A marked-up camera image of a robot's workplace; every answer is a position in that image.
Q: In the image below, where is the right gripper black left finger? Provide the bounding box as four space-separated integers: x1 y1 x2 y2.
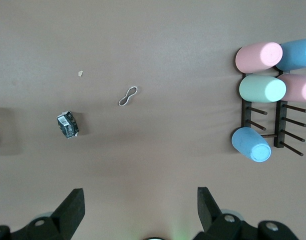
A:
0 188 86 240

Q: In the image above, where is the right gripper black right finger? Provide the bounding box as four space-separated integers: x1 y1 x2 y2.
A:
192 186 301 240

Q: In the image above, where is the black snack wrapper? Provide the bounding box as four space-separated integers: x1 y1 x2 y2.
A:
56 111 80 139

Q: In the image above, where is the blue plastic cup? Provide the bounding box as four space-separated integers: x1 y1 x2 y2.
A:
231 126 272 164
275 38 306 72

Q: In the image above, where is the dark wooden peg cup rack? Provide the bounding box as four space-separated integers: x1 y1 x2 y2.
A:
240 65 306 158

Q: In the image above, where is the mint green plastic cup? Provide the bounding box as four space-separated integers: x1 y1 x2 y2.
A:
239 74 287 104

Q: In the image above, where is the pink plastic cup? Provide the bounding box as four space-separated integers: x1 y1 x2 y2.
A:
277 73 306 103
235 41 284 74

